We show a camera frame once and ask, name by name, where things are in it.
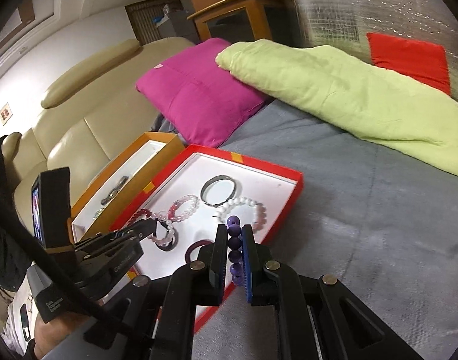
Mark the dark red bead bracelet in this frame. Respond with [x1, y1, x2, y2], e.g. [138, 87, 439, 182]
[127, 208, 155, 228]

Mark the purple bead bracelet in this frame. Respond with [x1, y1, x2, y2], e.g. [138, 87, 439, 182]
[226, 214, 246, 286]

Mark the black cord bracelet pink charm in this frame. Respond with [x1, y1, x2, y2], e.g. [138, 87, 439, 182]
[147, 217, 178, 252]

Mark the dark metal bangle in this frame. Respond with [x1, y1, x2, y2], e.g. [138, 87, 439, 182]
[199, 175, 237, 207]

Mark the left hand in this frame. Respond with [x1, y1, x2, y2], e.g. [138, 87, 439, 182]
[22, 311, 89, 359]

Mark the dark maroon bangle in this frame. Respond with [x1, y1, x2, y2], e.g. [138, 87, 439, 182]
[184, 239, 213, 264]

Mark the orange cardboard box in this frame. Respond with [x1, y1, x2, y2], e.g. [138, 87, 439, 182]
[70, 131, 186, 244]

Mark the red shallow box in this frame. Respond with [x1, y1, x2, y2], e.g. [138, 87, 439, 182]
[101, 144, 304, 334]

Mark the beige leather sofa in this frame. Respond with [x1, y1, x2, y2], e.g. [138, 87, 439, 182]
[2, 37, 194, 230]

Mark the magenta pillow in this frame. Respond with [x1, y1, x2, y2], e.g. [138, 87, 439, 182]
[136, 38, 268, 147]

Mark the grey bed blanket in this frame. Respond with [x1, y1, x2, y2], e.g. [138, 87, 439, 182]
[149, 97, 458, 360]

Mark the light green folded blanket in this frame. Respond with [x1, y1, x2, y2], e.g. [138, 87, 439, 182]
[215, 39, 458, 176]

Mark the wooden cabinet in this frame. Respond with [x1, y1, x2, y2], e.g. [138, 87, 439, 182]
[188, 0, 296, 46]

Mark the silver insulated foil panel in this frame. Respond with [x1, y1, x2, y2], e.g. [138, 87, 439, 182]
[285, 0, 458, 102]

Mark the small red cushion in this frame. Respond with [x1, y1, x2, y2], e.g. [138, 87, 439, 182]
[366, 33, 451, 95]

